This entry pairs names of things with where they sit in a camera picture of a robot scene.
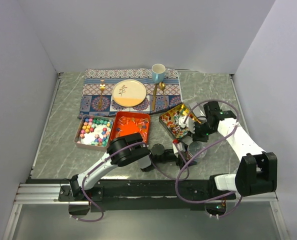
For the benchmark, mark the orange tin of lollipops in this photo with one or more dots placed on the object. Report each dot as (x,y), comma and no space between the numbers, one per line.
(127,123)

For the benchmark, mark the blue mug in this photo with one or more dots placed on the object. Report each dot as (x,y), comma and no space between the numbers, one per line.
(158,73)

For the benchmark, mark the gold spoon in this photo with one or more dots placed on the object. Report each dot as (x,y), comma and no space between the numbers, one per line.
(162,87)

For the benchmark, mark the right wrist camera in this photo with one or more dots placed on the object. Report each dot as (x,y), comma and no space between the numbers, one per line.
(186,122)

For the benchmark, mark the cream and orange plate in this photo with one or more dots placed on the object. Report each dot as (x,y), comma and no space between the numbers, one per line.
(129,93)

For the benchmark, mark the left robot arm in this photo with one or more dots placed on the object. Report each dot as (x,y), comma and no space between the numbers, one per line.
(122,152)

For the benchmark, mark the patterned blue placemat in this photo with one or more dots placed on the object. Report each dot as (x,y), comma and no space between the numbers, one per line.
(91,91)

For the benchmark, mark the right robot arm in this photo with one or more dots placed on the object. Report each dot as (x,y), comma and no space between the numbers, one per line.
(257,172)

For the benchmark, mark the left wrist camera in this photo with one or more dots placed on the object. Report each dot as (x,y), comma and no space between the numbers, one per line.
(178,147)

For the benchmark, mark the gold tin of lollipops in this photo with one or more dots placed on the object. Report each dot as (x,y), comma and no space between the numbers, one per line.
(169,121)

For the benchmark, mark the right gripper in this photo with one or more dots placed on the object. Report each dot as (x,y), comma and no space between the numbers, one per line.
(196,137)

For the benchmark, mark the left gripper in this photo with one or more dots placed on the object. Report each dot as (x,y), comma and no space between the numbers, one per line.
(176,160)

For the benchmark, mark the silver tin of star candies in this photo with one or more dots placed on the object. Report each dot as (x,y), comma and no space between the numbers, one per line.
(94,132)

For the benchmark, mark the metal scoop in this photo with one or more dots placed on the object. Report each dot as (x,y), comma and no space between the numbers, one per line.
(197,111)

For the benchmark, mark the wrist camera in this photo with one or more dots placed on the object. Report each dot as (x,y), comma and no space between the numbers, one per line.
(186,122)
(178,147)

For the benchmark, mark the clear jar lid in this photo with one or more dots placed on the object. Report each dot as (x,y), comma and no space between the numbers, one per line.
(194,147)

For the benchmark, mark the aluminium rail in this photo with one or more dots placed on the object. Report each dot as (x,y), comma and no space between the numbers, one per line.
(31,193)

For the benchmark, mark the gold fork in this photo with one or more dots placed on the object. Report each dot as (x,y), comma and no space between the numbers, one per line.
(102,89)

